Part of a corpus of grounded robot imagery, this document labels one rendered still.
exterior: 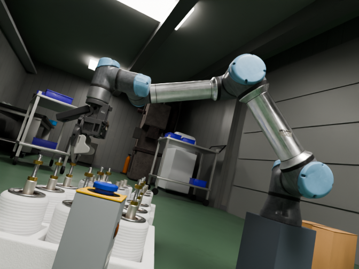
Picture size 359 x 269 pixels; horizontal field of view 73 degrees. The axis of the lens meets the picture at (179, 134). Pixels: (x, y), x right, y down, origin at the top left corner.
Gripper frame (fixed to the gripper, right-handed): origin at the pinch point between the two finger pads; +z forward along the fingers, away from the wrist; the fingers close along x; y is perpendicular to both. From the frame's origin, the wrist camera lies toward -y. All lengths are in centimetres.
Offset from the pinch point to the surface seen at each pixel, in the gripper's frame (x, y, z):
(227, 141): 356, 89, -83
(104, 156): 718, -256, -8
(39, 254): -29.6, 14.3, 18.1
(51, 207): -14.8, 5.9, 13.1
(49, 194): -15.5, 4.9, 9.9
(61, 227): -26.4, 15.3, 13.3
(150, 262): -22.5, 34.6, 16.5
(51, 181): -12.7, 2.6, 7.0
